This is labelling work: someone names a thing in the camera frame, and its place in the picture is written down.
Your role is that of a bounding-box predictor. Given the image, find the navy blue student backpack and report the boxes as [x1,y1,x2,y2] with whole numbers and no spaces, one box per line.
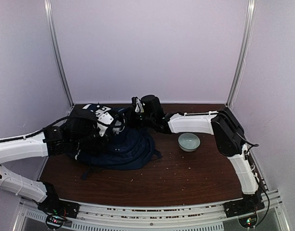
[65,103,162,181]

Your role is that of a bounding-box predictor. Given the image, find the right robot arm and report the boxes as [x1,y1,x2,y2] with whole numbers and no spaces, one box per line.
[129,95,265,217]

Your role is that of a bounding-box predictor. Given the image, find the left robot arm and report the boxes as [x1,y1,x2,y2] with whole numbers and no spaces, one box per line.
[0,104,115,218]

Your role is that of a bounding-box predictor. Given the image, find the pale blue ceramic bowl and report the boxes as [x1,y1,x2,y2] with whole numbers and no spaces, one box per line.
[178,133,201,152]

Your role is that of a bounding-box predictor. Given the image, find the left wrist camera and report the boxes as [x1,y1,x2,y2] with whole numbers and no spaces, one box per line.
[97,112,113,137]

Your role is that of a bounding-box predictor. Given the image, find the left aluminium corner post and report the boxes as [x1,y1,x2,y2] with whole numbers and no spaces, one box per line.
[44,0,74,107]

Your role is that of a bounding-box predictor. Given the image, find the aluminium corner post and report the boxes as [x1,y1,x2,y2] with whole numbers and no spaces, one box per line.
[44,0,74,107]
[226,0,257,109]

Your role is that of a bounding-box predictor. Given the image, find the right aluminium corner post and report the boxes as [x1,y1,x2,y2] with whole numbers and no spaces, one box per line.
[226,0,257,109]

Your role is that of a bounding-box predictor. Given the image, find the aluminium front rail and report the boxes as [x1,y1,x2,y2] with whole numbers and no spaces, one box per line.
[12,189,290,231]

